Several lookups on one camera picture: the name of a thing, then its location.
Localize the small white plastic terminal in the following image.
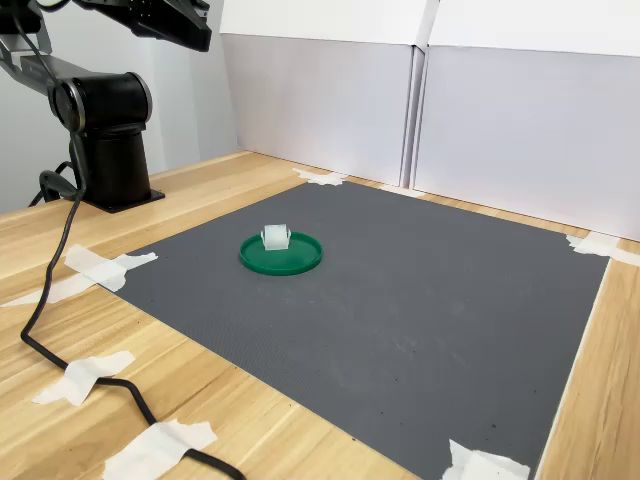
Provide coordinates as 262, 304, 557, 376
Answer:
260, 223, 292, 252

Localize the round green lid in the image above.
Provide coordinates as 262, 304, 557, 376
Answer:
238, 230, 324, 277

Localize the white upper board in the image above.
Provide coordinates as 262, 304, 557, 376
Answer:
219, 0, 437, 47
427, 0, 640, 59

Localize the pale grey partition panel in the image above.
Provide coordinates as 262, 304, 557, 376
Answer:
219, 32, 416, 187
410, 43, 640, 242

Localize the white masking tape piece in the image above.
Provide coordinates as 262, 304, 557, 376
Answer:
31, 350, 136, 407
565, 232, 640, 265
439, 438, 531, 480
292, 167, 349, 187
102, 418, 219, 480
64, 243, 159, 293

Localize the long white tape strip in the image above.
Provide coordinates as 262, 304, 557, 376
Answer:
0, 277, 97, 309

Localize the dark grey table mat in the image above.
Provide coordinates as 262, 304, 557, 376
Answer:
97, 179, 611, 480

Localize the black base power cable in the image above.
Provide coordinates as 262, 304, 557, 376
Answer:
28, 159, 81, 207

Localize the long black camera cable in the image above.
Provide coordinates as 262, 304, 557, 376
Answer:
12, 14, 246, 480

